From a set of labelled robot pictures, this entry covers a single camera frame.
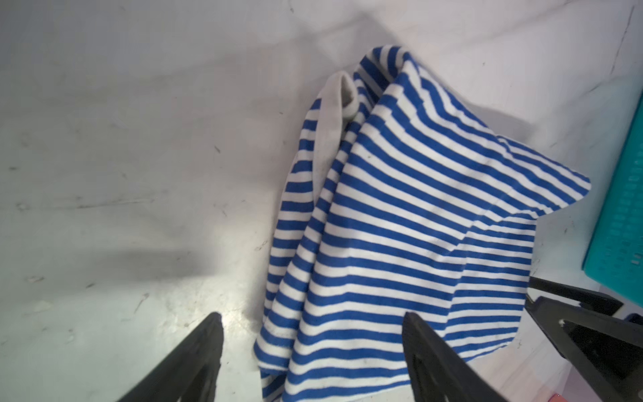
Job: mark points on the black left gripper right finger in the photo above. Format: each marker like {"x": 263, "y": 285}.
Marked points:
{"x": 436, "y": 372}

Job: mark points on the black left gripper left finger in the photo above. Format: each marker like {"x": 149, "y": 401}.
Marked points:
{"x": 190, "y": 371}

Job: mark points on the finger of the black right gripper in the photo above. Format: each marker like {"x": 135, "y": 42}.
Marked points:
{"x": 591, "y": 300}
{"x": 606, "y": 351}

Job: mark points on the navy white striped tank top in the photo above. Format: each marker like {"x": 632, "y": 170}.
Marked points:
{"x": 399, "y": 200}

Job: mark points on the teal plastic basket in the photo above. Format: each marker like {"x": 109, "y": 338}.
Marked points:
{"x": 614, "y": 256}

